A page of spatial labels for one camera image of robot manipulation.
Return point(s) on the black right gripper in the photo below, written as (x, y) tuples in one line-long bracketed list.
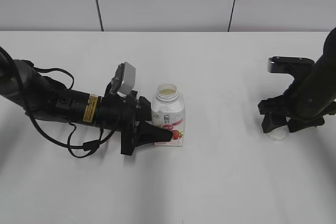
[(307, 100)]

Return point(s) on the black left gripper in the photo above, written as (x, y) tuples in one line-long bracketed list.
[(118, 114)]

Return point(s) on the white screw cap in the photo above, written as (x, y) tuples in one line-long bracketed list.
[(278, 134)]

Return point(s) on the white yogurt carton bottle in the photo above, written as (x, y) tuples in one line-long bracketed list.
[(168, 112)]

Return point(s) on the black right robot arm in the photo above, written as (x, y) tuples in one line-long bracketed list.
[(327, 61)]

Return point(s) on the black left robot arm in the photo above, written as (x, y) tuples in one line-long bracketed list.
[(45, 99)]

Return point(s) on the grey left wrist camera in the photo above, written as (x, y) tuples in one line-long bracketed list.
[(124, 79)]

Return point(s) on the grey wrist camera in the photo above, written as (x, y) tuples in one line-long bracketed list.
[(124, 79), (289, 65)]

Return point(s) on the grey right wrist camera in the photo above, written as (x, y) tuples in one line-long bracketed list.
[(289, 65)]

